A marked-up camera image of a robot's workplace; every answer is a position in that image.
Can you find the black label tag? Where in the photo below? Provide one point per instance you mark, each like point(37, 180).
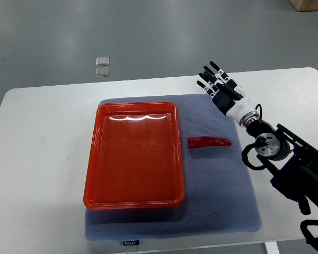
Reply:
point(131, 243)

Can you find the cardboard box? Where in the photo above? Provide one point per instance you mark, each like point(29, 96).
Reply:
point(305, 5)

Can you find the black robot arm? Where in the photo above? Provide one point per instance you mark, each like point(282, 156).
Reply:
point(292, 162)

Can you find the white table leg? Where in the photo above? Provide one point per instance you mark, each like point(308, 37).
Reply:
point(271, 247)

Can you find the red pepper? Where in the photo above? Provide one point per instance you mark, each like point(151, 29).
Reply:
point(204, 141)

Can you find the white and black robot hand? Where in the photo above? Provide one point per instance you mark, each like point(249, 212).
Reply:
point(226, 94)

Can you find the blue-grey mesh mat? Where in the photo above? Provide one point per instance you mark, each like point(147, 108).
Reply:
point(219, 194)

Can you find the upper floor socket plate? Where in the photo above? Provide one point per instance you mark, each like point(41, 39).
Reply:
point(102, 61)

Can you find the red plastic tray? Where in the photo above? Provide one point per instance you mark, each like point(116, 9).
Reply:
point(136, 157)

